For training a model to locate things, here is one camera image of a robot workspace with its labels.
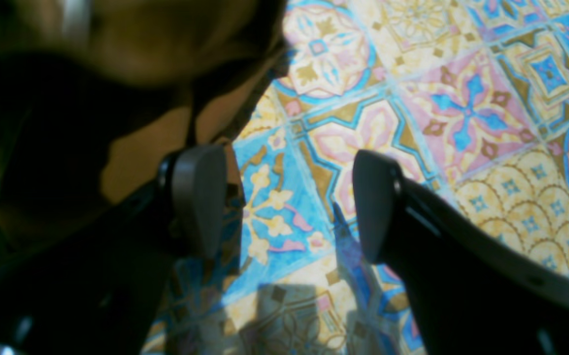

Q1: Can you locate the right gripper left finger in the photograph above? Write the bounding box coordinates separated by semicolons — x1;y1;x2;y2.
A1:
0;144;227;355

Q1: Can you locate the brown t-shirt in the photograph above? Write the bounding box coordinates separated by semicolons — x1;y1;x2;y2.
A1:
0;0;287;265

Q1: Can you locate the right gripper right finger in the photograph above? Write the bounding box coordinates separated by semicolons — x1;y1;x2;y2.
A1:
352;150;569;355

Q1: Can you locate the patterned tablecloth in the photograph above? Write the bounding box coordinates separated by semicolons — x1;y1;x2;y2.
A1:
0;0;569;355

